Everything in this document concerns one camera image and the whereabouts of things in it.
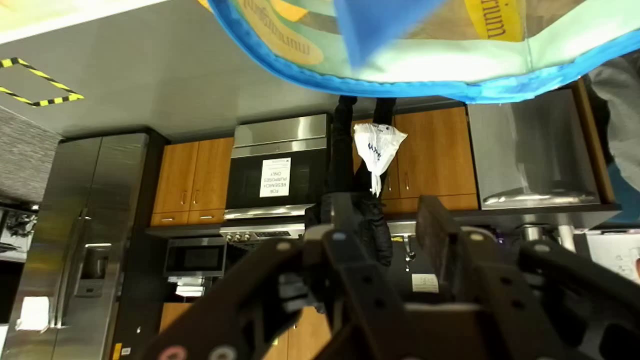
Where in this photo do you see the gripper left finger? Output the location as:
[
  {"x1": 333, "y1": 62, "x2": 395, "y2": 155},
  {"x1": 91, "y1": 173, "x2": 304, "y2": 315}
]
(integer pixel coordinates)
[{"x1": 134, "y1": 192, "x2": 407, "y2": 360}]

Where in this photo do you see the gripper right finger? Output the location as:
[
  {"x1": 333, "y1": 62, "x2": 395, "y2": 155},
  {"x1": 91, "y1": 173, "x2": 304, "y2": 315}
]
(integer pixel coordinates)
[{"x1": 416, "y1": 195, "x2": 640, "y2": 360}]

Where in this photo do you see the white plastic bag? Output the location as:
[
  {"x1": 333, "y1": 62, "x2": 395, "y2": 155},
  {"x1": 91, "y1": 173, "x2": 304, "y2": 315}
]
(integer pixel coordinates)
[{"x1": 352, "y1": 122, "x2": 409, "y2": 197}]

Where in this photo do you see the wooden cabinet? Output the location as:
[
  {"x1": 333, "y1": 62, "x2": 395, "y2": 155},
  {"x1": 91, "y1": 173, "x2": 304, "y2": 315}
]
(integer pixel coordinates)
[
  {"x1": 159, "y1": 302, "x2": 333, "y2": 360},
  {"x1": 150, "y1": 137, "x2": 235, "y2": 227},
  {"x1": 350, "y1": 106, "x2": 479, "y2": 215}
]

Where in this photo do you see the stove with knobs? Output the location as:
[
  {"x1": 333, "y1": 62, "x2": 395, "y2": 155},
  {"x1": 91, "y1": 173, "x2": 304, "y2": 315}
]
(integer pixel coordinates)
[{"x1": 219, "y1": 222, "x2": 307, "y2": 247}]

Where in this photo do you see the white paper notice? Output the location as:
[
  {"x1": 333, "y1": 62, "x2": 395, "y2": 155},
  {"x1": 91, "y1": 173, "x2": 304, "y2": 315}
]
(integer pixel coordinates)
[{"x1": 259, "y1": 157, "x2": 292, "y2": 198}]

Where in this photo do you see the person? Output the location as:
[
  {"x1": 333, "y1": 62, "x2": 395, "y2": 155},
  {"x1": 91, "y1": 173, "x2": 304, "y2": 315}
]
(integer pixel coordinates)
[{"x1": 305, "y1": 95, "x2": 401, "y2": 268}]

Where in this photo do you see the oven door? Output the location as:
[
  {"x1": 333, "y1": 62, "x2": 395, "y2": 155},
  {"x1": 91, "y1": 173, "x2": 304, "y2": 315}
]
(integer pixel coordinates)
[{"x1": 224, "y1": 114, "x2": 332, "y2": 221}]

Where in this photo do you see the microwave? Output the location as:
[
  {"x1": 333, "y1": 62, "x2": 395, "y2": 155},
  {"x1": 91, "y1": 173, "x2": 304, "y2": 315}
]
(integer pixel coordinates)
[{"x1": 163, "y1": 237, "x2": 227, "y2": 279}]

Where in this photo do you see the stainless steel range hood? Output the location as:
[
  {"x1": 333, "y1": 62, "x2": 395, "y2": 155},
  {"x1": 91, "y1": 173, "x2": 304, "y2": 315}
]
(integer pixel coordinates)
[{"x1": 467, "y1": 87, "x2": 602, "y2": 211}]

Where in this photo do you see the stainless steel refrigerator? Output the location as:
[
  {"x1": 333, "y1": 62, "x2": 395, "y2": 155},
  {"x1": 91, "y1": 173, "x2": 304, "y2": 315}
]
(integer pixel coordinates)
[{"x1": 0, "y1": 132, "x2": 152, "y2": 360}]

